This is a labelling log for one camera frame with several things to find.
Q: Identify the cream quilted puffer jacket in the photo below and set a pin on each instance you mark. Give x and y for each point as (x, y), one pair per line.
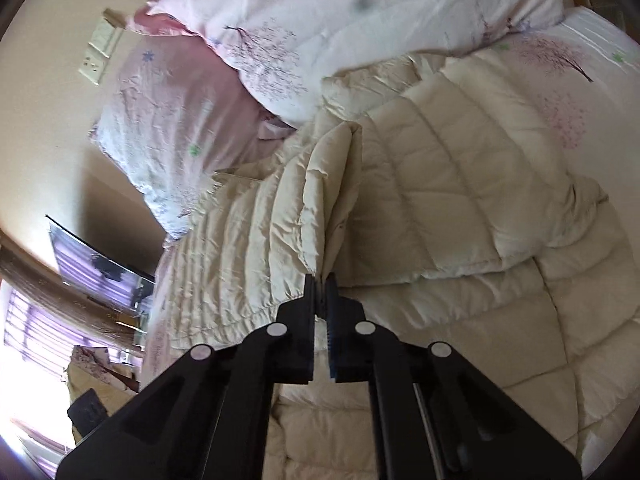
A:
(450, 185)

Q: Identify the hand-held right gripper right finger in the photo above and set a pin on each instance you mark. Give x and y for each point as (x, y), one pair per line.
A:
(346, 350)

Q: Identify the floral tree print bed sheet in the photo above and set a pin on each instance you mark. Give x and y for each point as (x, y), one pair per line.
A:
(575, 105)

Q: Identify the wooden television cabinet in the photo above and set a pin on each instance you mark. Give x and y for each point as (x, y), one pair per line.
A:
(60, 292)

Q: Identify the white floral pillow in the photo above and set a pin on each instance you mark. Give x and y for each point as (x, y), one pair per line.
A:
(350, 10)

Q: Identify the white wall socket plate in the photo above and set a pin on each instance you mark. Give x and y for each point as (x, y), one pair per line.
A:
(95, 65)

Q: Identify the purple window curtain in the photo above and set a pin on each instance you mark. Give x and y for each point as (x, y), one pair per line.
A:
(35, 330)

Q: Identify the black boxy object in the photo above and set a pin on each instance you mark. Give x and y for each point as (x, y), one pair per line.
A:
(87, 412)

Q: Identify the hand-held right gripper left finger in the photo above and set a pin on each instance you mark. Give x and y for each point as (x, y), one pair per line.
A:
(299, 342)

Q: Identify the pink floral pillow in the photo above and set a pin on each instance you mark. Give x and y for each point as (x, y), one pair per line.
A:
(175, 120)

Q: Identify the framed picture on wall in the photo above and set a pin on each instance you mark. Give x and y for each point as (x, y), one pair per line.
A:
(80, 255)

